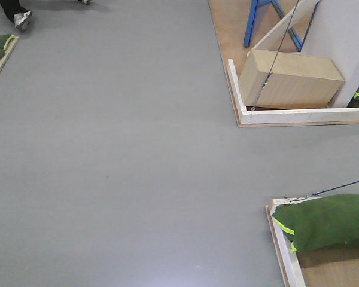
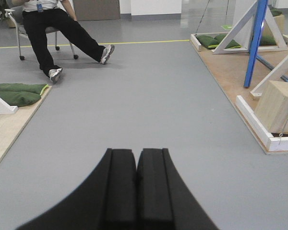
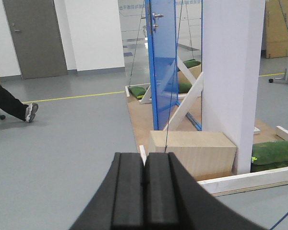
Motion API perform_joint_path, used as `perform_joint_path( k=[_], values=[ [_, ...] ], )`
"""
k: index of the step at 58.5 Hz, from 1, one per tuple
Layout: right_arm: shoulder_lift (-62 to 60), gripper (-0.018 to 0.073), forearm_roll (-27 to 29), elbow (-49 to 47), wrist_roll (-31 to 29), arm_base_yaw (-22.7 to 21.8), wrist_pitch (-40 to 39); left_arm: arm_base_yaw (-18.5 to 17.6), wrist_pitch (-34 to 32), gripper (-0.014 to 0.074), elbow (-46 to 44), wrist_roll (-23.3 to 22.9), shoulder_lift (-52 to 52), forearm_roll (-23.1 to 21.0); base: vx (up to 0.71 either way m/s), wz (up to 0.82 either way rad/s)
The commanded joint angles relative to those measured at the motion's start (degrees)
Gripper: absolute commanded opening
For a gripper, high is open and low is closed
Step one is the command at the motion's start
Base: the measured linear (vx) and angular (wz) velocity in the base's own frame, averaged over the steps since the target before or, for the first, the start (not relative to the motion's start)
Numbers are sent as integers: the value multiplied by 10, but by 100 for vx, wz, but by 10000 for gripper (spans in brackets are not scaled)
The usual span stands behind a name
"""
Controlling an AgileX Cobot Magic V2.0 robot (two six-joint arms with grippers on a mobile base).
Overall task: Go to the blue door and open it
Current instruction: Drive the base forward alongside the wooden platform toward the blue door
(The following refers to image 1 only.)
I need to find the white diagonal brace beam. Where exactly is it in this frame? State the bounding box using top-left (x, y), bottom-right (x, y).
top-left (252, 0), bottom-right (320, 51)

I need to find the green sandbag lower right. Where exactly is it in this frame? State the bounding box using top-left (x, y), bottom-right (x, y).
top-left (272, 194), bottom-right (359, 252)

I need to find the black trouser leg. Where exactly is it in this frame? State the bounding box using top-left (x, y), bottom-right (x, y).
top-left (0, 0), bottom-right (29, 23)

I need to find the plywood platform upper right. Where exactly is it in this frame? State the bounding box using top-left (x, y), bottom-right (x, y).
top-left (208, 0), bottom-right (359, 129)

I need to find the white wooden base frame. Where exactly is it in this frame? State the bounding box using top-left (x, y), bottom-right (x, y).
top-left (226, 59), bottom-right (359, 127)

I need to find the white frame lower right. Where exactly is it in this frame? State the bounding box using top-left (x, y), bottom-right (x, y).
top-left (264, 196), bottom-right (359, 287)

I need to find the blue guy rope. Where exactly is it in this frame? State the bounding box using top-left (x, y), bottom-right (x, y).
top-left (284, 176), bottom-right (359, 201)

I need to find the light wooden box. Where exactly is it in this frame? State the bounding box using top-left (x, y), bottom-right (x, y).
top-left (238, 49), bottom-right (345, 109)

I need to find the dark guy rope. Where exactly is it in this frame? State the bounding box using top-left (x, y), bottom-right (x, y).
top-left (249, 0), bottom-right (302, 118)

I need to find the blue metal frame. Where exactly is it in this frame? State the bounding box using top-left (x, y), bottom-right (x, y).
top-left (243, 0), bottom-right (321, 51)

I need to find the white wall panel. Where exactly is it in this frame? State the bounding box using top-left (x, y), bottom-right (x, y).
top-left (302, 0), bottom-right (359, 108)

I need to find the grey sneaker on foot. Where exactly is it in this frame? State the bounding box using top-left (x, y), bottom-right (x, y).
top-left (13, 11), bottom-right (32, 33)

